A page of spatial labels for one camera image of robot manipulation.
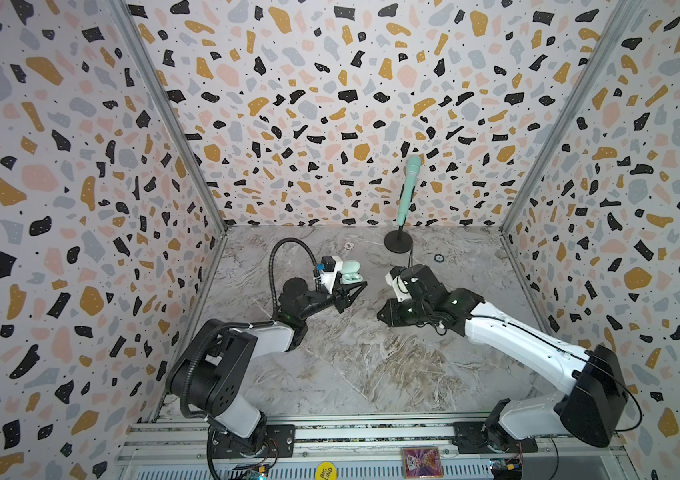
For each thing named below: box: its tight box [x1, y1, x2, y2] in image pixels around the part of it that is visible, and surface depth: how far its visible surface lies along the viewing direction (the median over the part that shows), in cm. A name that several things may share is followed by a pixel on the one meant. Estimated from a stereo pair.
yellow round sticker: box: [315, 461, 337, 480], surface depth 71 cm
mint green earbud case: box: [341, 260, 364, 284], surface depth 80 cm
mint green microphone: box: [398, 154, 422, 226], surface depth 96 cm
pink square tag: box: [402, 447, 444, 479], surface depth 71 cm
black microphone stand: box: [384, 225, 413, 254], surface depth 121 cm
